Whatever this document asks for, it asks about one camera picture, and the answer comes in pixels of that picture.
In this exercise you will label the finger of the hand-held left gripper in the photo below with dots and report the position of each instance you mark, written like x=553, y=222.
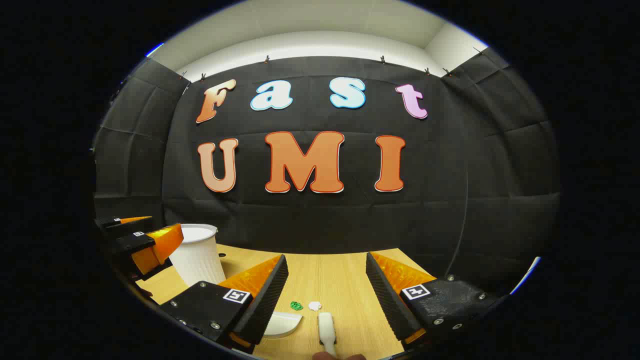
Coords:
x=112, y=223
x=135, y=242

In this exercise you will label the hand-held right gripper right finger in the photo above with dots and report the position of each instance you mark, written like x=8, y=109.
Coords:
x=385, y=295

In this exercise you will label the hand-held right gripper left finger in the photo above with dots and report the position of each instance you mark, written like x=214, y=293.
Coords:
x=267, y=295

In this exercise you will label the green paper ball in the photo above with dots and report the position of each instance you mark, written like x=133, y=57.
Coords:
x=296, y=305

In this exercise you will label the white dustpan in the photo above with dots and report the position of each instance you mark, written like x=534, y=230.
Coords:
x=282, y=324

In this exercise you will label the white paper ball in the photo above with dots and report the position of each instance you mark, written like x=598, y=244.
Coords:
x=314, y=305

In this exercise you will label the white ribbed garbage bin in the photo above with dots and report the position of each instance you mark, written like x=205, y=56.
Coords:
x=197, y=260

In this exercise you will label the small white broom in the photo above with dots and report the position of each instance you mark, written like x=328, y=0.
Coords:
x=326, y=327

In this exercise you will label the wooden desktop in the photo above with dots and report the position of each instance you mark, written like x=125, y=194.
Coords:
x=330, y=275

